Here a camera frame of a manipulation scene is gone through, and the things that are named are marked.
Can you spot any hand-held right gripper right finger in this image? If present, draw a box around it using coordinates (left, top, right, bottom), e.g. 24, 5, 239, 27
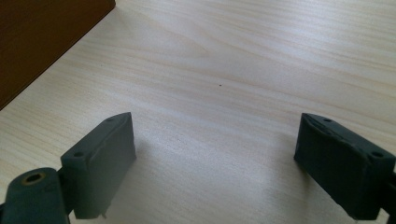
293, 112, 396, 221

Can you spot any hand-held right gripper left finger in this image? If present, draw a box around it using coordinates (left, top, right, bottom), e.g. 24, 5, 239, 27
60, 112, 137, 220

